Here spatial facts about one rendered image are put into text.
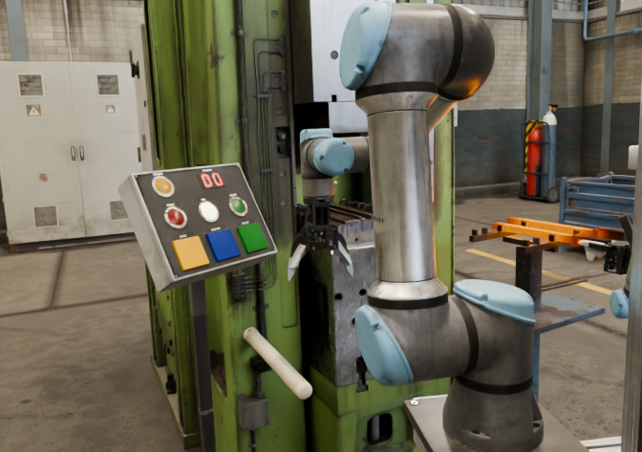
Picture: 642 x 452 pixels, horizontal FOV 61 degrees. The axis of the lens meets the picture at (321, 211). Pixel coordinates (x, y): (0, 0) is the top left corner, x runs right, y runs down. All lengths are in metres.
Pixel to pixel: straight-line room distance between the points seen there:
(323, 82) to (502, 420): 1.14
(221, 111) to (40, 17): 6.02
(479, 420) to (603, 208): 4.73
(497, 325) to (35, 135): 6.36
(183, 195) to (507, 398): 0.89
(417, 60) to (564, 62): 10.19
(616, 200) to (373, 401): 3.91
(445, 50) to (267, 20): 1.09
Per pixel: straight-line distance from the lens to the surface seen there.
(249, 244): 1.44
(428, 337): 0.77
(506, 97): 10.01
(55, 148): 6.86
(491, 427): 0.88
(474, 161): 9.60
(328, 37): 1.72
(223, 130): 1.72
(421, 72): 0.76
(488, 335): 0.82
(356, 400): 1.89
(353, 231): 1.76
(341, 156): 1.09
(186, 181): 1.43
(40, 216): 6.93
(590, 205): 5.60
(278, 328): 1.89
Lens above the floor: 1.30
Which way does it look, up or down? 9 degrees down
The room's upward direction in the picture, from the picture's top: 2 degrees counter-clockwise
